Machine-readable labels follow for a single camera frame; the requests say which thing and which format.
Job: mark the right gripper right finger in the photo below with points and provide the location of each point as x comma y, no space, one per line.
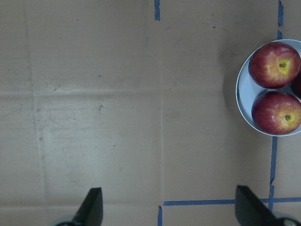
250,211

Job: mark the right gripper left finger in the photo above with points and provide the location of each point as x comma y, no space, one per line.
90,213

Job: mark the red apple on plate front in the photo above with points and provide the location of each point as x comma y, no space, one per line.
276,113

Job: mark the red apple on plate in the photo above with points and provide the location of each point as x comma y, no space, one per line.
274,65
276,113
296,86

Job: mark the light blue plate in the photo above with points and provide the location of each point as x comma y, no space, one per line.
247,90

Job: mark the red apple on plate right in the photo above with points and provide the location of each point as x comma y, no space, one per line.
296,86

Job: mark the red apple on plate left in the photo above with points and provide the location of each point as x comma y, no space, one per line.
274,65

